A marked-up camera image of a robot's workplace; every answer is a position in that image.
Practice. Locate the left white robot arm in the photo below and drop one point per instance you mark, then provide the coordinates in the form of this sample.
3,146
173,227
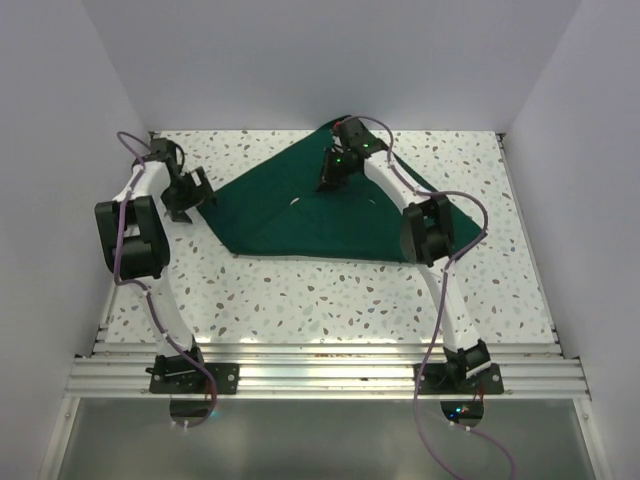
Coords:
137,252

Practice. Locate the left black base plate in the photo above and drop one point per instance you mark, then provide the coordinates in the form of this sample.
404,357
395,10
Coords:
226,376

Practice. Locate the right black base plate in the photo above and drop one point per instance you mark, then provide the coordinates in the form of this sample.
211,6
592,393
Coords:
437,380

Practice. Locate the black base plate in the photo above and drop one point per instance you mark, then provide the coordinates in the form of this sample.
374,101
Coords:
437,380
226,376

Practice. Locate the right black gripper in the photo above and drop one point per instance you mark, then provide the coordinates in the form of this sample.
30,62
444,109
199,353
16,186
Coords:
327,174

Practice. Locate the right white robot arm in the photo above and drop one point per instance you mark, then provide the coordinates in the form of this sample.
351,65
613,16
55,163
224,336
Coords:
427,237

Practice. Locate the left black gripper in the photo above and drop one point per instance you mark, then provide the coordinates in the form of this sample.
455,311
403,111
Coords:
176,208

